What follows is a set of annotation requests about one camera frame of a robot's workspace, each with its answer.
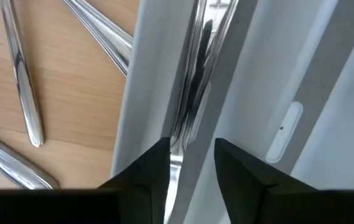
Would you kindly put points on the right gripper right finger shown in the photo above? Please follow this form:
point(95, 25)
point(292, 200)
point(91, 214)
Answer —
point(245, 186)

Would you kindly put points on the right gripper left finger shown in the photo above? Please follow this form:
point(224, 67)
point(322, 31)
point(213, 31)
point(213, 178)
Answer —
point(145, 186)

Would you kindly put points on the silver knife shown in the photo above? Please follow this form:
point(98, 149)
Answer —
point(8, 161)
point(176, 165)

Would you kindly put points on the silver fork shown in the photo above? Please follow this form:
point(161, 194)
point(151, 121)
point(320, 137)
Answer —
point(24, 87)

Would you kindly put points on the silver spoon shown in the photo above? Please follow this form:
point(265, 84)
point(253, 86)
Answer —
point(108, 34)

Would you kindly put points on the white cutlery organizer tray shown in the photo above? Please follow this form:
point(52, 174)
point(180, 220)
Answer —
point(257, 93)

